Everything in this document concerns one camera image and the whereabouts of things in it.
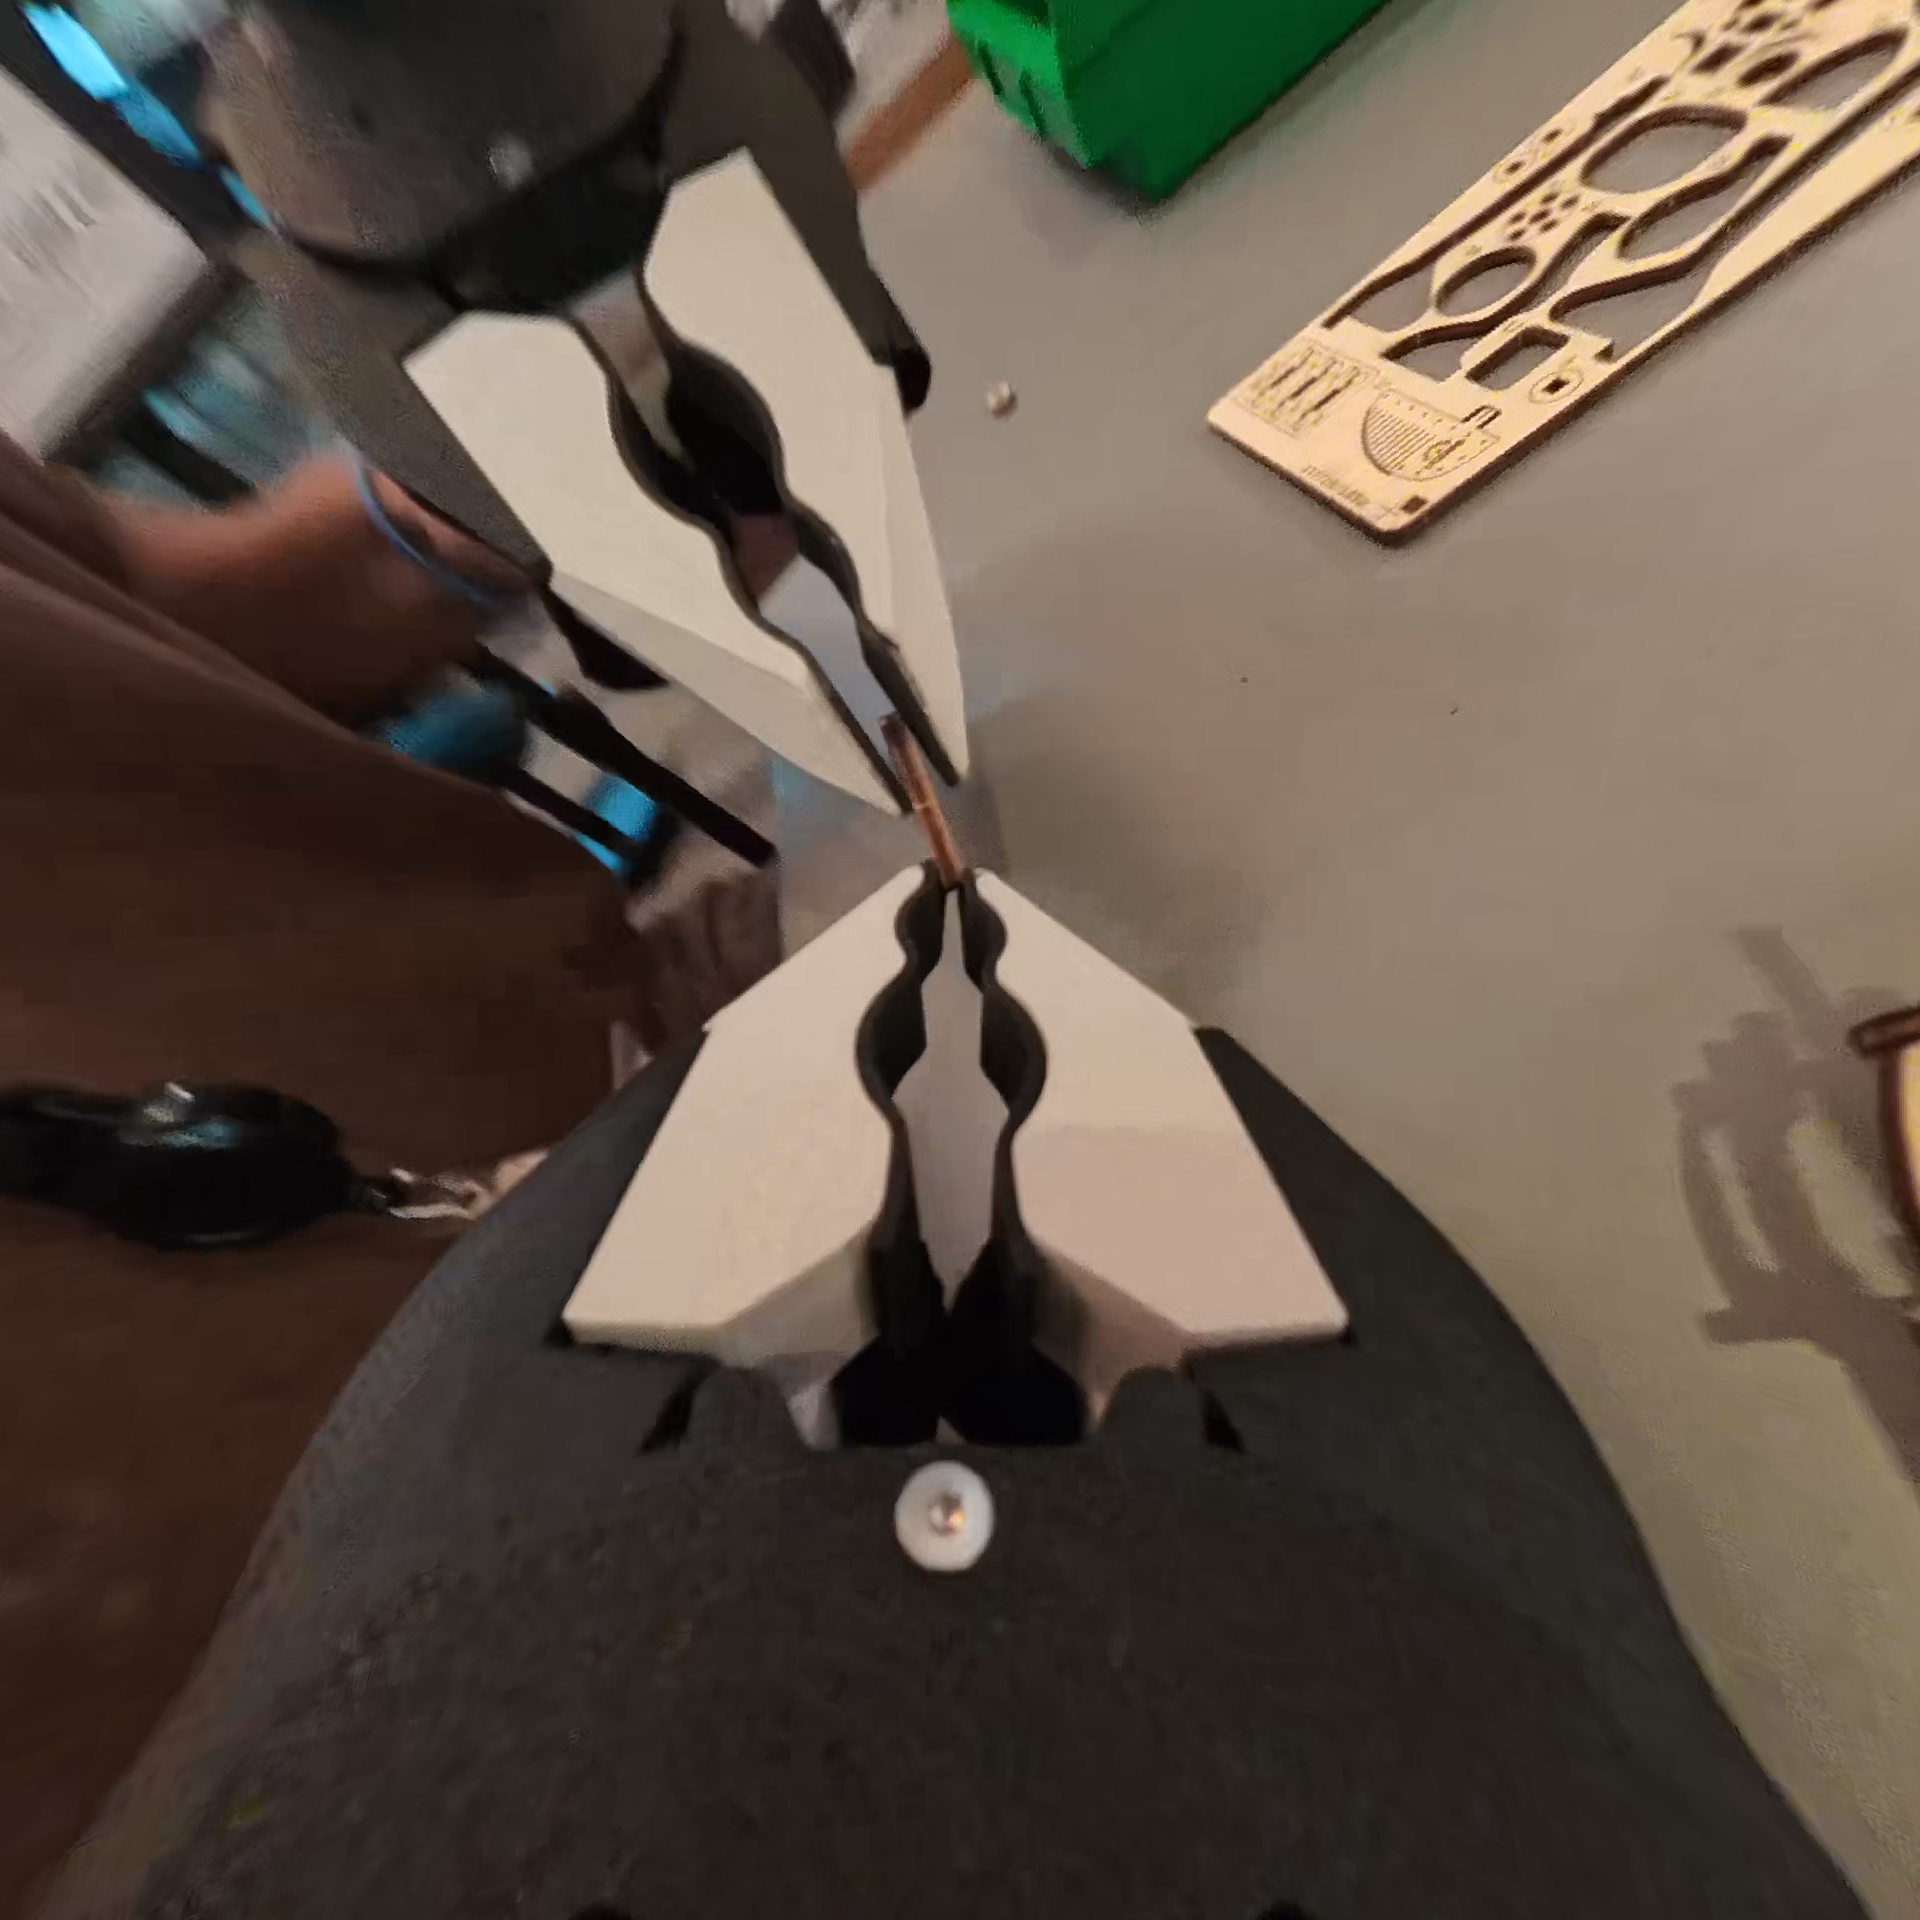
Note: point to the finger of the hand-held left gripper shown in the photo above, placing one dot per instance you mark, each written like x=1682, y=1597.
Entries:
x=570, y=481
x=838, y=421

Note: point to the green plastic bin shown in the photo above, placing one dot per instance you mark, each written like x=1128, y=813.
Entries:
x=1155, y=75

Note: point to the wooden parts sheet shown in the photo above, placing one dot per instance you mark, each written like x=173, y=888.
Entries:
x=1349, y=427

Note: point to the wooden mechanical model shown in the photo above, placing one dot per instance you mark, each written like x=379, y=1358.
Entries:
x=1901, y=1035

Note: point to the oval wooden disc part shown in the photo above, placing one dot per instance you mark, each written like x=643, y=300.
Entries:
x=926, y=810

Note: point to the blue wristband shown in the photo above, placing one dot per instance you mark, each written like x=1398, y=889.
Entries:
x=397, y=533

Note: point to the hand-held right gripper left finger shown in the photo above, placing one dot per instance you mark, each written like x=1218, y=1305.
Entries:
x=720, y=1201

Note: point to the black stand legs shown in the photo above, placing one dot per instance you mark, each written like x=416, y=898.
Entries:
x=674, y=795

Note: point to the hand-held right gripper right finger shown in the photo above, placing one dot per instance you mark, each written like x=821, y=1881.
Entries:
x=1171, y=1201

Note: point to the framed marker sign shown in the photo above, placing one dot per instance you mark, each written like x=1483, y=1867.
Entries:
x=75, y=253

